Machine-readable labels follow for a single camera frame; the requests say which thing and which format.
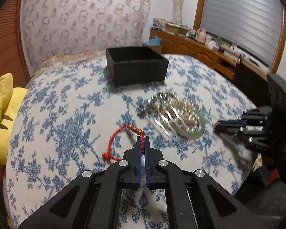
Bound beige curtain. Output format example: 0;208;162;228
173;0;190;25

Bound pink jug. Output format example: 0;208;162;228
196;28;207;42

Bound circle patterned curtain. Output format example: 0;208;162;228
20;0;151;69

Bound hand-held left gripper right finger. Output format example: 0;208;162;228
144;136;263;229

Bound silver bracelet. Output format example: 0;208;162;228
154;106;190;136

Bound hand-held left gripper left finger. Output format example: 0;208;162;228
18;136;143;229

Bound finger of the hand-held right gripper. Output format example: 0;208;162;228
213;125;274;152
214;107;273;127

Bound silver bead chain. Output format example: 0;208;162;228
136;92;179;117

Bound red string bracelet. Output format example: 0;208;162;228
102;123;146;161

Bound blue floral quilt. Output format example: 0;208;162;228
5;54;265;229

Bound grey window blinds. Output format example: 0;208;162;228
200;0;284;68

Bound orange ribbed wardrobe door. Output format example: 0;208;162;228
0;0;32;105

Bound wooden cabinet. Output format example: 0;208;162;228
150;28;272;81

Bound pale green jade bangle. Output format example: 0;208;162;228
167;100;206;140

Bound black box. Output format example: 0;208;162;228
106;47;170;87

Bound cardboard box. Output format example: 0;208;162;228
165;23;191;37

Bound pink floral blanket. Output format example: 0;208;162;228
35;50;110;77

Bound white pearl necklace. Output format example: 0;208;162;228
175;102;202;127

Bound yellow plush toy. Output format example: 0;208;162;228
0;73;29;170

